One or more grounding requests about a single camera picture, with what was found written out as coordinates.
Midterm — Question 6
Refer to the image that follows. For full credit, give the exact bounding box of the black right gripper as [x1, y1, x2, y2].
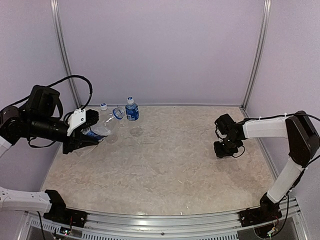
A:
[214, 135, 241, 157]

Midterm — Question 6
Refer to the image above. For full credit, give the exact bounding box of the blue label clear bottle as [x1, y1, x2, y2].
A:
[82, 106, 126, 137]

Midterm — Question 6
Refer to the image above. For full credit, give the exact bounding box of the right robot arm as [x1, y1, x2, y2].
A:
[213, 110, 320, 222]

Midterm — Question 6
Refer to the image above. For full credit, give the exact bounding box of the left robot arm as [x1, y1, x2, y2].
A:
[0, 85, 99, 223]

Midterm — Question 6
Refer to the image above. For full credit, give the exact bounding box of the clear empty bottle white cap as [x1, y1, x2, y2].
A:
[100, 103, 108, 111]

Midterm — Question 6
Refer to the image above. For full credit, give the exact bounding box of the small blue bottle white cap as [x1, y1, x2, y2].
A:
[125, 96, 139, 121]

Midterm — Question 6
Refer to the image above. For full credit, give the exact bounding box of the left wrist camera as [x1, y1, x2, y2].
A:
[67, 108, 99, 137]

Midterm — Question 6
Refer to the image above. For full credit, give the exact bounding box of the left camera cable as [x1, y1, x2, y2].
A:
[0, 74, 93, 148]

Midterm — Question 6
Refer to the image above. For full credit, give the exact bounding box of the camera cable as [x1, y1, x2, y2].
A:
[0, 74, 93, 148]
[214, 112, 320, 191]

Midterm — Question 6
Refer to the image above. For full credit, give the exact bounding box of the right camera cable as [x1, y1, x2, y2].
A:
[214, 112, 320, 191]

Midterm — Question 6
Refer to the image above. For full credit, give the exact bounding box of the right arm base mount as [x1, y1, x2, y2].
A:
[238, 193, 283, 227]

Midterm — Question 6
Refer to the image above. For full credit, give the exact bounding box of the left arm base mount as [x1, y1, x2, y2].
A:
[43, 189, 88, 228]

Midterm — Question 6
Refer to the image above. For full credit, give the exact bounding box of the aluminium front rail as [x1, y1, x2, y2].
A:
[23, 197, 308, 240]

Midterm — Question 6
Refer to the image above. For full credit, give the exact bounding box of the right aluminium frame post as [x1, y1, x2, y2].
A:
[241, 0, 272, 112]

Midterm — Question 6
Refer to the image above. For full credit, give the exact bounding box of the aluminium frame post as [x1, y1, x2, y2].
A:
[50, 0, 82, 108]
[241, 0, 272, 112]

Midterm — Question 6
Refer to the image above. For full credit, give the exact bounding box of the left aluminium frame post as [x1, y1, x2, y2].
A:
[50, 0, 82, 108]

